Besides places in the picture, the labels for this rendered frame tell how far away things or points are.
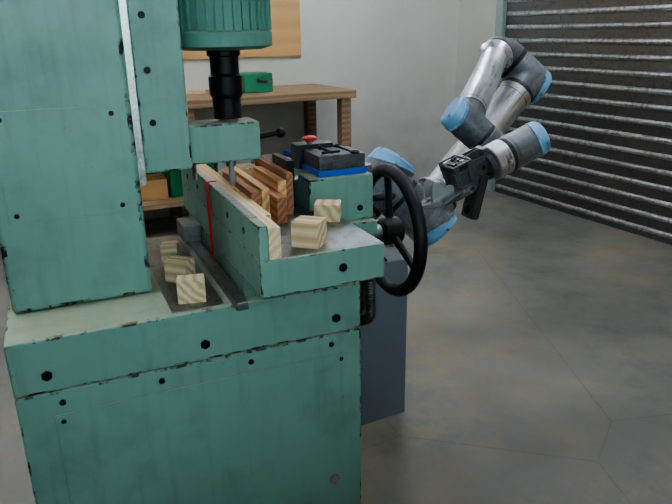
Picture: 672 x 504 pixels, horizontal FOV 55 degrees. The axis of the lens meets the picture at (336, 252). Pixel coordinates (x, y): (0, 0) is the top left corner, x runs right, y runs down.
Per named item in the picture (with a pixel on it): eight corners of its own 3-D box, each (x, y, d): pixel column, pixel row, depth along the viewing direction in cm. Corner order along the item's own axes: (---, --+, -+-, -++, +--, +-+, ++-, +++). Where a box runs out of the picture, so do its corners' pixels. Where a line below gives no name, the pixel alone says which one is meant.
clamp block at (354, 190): (374, 218, 128) (374, 173, 125) (310, 227, 123) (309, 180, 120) (343, 201, 140) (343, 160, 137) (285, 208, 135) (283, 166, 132)
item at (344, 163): (366, 172, 125) (366, 144, 124) (314, 178, 121) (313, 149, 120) (339, 161, 137) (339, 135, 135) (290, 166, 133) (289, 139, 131)
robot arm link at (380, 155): (340, 185, 209) (374, 143, 210) (380, 218, 211) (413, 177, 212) (347, 182, 194) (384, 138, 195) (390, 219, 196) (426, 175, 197)
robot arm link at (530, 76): (379, 219, 210) (509, 55, 223) (419, 253, 213) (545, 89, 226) (394, 215, 196) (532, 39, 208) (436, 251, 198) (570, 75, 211)
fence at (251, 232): (269, 260, 96) (267, 225, 94) (258, 262, 96) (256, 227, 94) (188, 181, 148) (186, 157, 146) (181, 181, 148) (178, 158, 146)
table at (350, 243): (435, 269, 109) (436, 234, 107) (262, 300, 97) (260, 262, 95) (306, 192, 161) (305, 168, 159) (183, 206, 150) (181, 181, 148)
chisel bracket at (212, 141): (262, 166, 120) (259, 120, 117) (187, 174, 115) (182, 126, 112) (251, 160, 127) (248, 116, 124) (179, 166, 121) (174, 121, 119)
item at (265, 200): (270, 218, 118) (269, 188, 116) (262, 219, 117) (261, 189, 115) (236, 191, 138) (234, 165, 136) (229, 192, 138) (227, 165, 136)
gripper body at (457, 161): (435, 164, 157) (474, 143, 160) (444, 195, 161) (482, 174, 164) (452, 169, 151) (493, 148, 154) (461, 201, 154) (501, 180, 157)
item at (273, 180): (287, 215, 120) (286, 180, 118) (279, 216, 119) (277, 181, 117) (262, 197, 133) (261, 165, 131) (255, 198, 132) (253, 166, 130)
